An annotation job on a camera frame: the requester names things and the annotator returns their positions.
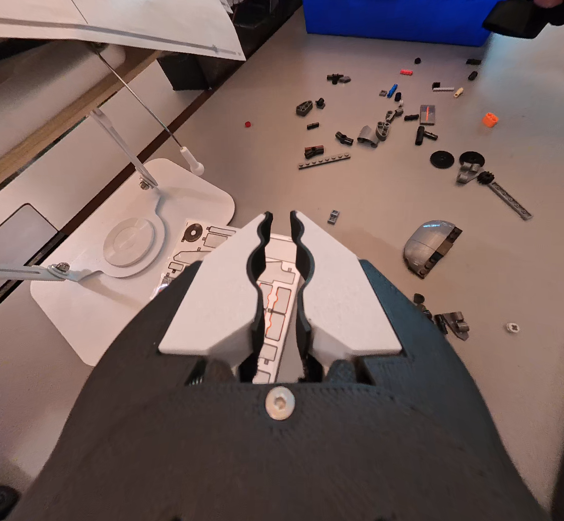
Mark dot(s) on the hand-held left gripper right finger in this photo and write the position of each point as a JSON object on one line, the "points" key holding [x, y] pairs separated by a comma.
{"points": [[348, 300]]}

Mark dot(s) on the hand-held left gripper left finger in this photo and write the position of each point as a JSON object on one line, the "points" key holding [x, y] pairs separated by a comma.
{"points": [[211, 300]]}

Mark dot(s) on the grey domed lego assembly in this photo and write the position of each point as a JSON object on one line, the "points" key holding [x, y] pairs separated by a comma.
{"points": [[427, 243]]}

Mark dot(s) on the lego sticker sheet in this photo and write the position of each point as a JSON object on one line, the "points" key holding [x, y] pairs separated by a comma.
{"points": [[216, 236]]}

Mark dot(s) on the orange lego brick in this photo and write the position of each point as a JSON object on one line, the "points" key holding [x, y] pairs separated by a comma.
{"points": [[490, 120]]}

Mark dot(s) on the grey lego wedge assembly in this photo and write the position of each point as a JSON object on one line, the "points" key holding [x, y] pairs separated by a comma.
{"points": [[456, 325]]}

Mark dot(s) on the long grey lego plate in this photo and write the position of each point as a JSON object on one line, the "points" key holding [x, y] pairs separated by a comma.
{"points": [[324, 162]]}

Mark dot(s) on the black round lego dish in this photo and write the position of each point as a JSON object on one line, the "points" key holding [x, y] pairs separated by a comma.
{"points": [[442, 159]]}

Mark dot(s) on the grey curved lego panel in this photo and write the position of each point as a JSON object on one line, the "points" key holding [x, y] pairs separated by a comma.
{"points": [[365, 136]]}

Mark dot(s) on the black connector with grey axle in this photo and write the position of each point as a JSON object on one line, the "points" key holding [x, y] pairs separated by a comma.
{"points": [[438, 87]]}

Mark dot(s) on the blue plastic bin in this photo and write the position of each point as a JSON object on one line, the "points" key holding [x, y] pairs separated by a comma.
{"points": [[396, 1]]}

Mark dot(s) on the white stand base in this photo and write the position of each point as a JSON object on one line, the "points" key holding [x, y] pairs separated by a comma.
{"points": [[88, 309]]}

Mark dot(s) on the grey tile with orange stripe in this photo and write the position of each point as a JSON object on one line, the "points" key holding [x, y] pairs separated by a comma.
{"points": [[431, 115]]}

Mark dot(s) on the black connector with brown pin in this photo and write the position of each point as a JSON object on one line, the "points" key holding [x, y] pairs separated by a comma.
{"points": [[313, 152]]}

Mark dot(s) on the black angled technic connector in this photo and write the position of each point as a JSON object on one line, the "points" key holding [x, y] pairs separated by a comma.
{"points": [[343, 138]]}

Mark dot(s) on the silver table screw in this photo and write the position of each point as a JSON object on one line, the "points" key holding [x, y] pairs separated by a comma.
{"points": [[512, 328]]}

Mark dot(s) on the dark grey curved technic beam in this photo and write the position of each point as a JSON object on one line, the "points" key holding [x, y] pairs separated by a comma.
{"points": [[382, 132]]}

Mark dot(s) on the grey beam assembly with gear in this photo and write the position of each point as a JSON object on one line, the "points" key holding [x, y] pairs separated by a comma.
{"points": [[506, 197]]}

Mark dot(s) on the black connector with grey pin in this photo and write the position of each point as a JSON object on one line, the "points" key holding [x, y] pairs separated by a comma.
{"points": [[337, 78]]}

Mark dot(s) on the dark grey oval technic beam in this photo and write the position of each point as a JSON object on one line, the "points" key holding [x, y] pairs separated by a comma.
{"points": [[304, 109]]}

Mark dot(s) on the small grey lego bracket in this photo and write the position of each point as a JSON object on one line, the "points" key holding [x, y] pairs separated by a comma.
{"points": [[333, 217]]}

